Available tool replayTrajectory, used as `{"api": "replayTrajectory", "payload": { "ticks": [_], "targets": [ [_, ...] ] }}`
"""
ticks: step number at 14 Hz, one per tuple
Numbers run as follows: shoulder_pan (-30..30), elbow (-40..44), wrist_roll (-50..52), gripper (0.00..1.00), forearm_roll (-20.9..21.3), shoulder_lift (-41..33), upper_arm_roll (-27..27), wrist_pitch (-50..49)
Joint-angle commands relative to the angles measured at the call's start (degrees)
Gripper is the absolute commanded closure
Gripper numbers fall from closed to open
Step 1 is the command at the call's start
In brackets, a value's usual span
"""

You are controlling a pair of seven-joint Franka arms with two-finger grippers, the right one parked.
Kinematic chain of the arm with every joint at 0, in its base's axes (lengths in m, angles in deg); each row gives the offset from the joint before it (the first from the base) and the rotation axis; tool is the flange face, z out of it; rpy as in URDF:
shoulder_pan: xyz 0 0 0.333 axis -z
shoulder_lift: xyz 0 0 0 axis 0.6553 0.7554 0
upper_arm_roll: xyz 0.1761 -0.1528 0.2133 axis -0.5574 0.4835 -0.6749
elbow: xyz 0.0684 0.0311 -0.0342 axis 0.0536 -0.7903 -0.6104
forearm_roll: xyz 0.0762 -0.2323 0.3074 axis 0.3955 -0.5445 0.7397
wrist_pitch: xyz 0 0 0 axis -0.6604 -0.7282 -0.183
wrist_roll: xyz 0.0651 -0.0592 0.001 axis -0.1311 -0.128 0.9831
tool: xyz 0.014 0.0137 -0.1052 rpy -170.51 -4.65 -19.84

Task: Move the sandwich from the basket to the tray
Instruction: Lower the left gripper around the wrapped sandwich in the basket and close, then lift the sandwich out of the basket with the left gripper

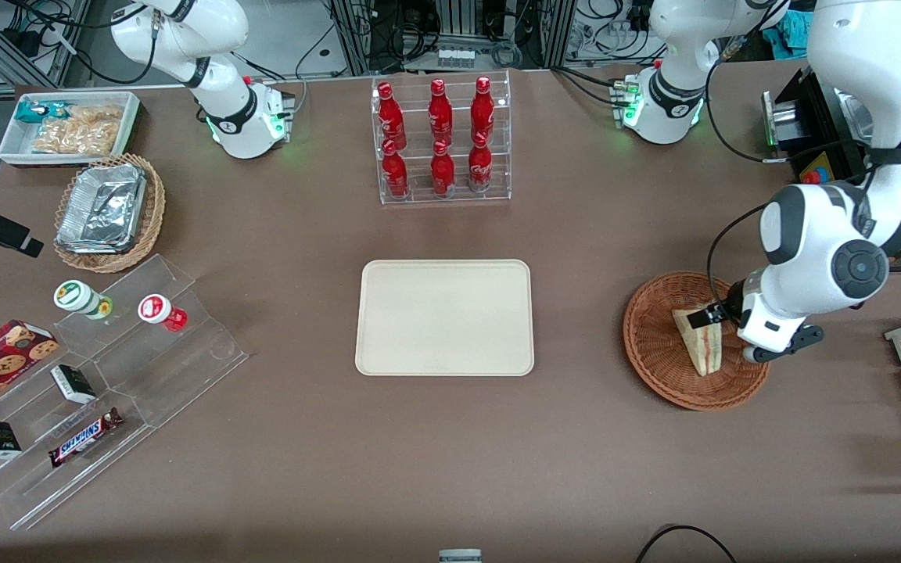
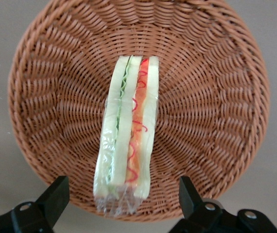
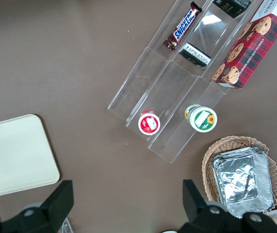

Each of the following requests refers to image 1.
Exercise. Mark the beige rectangular tray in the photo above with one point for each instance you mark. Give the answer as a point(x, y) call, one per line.
point(444, 317)

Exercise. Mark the clear bag of crackers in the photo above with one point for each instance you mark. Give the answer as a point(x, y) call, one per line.
point(79, 133)

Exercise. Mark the triangular sandwich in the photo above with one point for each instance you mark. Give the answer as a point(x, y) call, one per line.
point(705, 352)

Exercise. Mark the white rectangular snack bin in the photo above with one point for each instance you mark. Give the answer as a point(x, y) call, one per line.
point(12, 148)

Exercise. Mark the Snickers chocolate bar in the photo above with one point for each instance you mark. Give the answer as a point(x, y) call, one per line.
point(83, 438)

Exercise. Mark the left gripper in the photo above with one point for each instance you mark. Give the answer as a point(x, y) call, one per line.
point(732, 303)

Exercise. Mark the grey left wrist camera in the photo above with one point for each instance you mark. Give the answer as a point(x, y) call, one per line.
point(791, 344)

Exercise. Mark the light oval wicker basket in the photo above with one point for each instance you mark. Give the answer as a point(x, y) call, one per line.
point(155, 203)

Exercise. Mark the round brown wicker basket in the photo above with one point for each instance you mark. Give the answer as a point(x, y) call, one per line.
point(654, 344)

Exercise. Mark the red lid yogurt cup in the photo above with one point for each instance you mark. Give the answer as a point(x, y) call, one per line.
point(156, 309)

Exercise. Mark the red cola bottle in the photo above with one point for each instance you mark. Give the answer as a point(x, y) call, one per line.
point(443, 172)
point(396, 173)
point(482, 111)
point(391, 116)
point(480, 168)
point(440, 113)

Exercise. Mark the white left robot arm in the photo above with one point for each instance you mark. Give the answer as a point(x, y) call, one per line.
point(869, 94)

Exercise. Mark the black control box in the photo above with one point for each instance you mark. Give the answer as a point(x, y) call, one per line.
point(818, 117)

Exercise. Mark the grey camera top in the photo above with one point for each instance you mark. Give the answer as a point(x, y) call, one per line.
point(460, 556)

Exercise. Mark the green lid yogurt cup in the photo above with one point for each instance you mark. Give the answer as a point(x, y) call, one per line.
point(75, 296)

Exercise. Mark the teal snack packet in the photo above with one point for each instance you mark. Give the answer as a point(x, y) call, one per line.
point(32, 111)

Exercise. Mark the clear acrylic stepped display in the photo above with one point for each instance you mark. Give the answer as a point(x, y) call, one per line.
point(177, 367)

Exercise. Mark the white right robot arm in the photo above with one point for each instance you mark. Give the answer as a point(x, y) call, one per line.
point(224, 117)

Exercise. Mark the aluminium foil tray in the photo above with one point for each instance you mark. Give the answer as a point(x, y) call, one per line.
point(102, 207)

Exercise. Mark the clear acrylic bottle rack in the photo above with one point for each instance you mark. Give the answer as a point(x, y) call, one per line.
point(497, 195)

